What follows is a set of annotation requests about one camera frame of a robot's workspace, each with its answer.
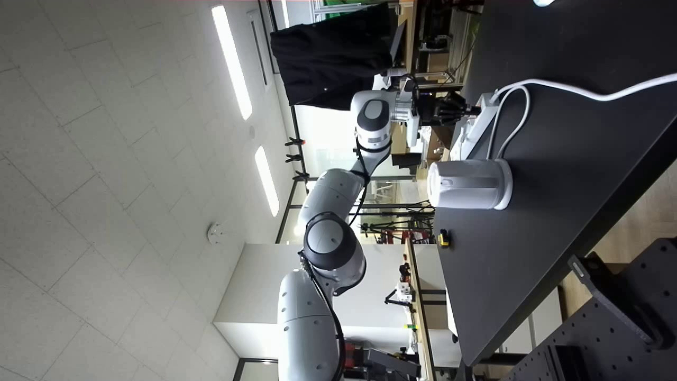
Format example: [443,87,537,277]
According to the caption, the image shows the white extension cable cord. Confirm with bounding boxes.
[488,69,677,105]

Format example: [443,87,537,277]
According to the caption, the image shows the black hanging cloth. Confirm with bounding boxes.
[270,4,397,110]

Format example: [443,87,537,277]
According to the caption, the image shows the white electric kettle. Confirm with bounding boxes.
[427,158,513,209]

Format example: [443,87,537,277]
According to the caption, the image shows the white kettle power cable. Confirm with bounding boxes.
[486,83,533,161]

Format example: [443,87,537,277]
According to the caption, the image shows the white extension power strip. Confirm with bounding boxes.
[450,94,497,158]

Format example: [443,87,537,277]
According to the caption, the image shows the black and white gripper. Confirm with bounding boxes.
[417,89,480,125]

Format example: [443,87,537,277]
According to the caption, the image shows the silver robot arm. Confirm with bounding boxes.
[276,89,421,381]

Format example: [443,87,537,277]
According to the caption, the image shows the wooden workbench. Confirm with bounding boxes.
[404,240,436,381]

